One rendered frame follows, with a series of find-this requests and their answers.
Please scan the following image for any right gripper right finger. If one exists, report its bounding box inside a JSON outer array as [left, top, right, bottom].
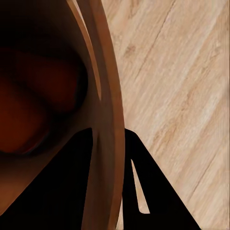
[[122, 128, 201, 230]]

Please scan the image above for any can of soda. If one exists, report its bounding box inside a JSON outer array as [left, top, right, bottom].
[[0, 62, 55, 155], [0, 47, 86, 113]]

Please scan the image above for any trash can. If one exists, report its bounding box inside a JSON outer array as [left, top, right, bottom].
[[0, 0, 125, 230]]

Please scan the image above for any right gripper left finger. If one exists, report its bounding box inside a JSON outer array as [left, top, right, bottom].
[[0, 127, 93, 230]]

